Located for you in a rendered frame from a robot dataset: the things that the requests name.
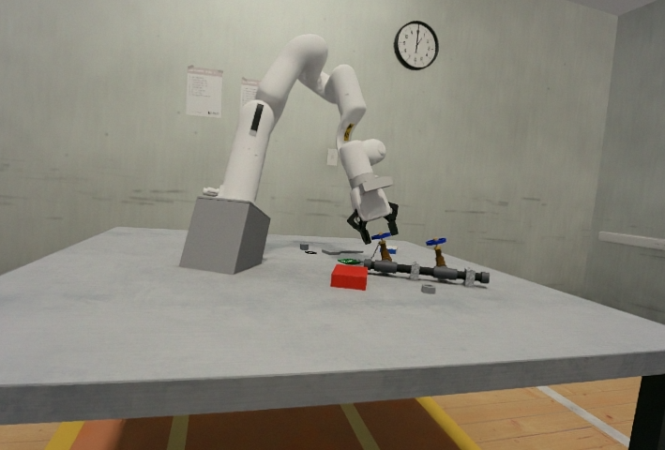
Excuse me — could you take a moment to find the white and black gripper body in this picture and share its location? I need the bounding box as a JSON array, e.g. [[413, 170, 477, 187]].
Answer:
[[350, 187, 391, 224]]

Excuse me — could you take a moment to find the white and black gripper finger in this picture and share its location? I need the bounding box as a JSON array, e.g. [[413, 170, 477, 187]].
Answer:
[[383, 202, 399, 235], [347, 210, 371, 245]]

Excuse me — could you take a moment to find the grey pipe assembly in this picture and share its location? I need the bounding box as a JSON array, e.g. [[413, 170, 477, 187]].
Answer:
[[364, 232, 490, 288]]

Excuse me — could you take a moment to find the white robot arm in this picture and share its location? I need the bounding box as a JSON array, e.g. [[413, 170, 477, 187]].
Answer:
[[203, 34, 393, 209]]

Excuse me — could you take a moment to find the red block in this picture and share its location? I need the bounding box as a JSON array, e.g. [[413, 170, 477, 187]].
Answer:
[[330, 264, 368, 291]]

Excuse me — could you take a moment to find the green tag with silver chain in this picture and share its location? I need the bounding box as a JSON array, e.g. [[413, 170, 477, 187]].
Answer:
[[338, 240, 385, 264]]

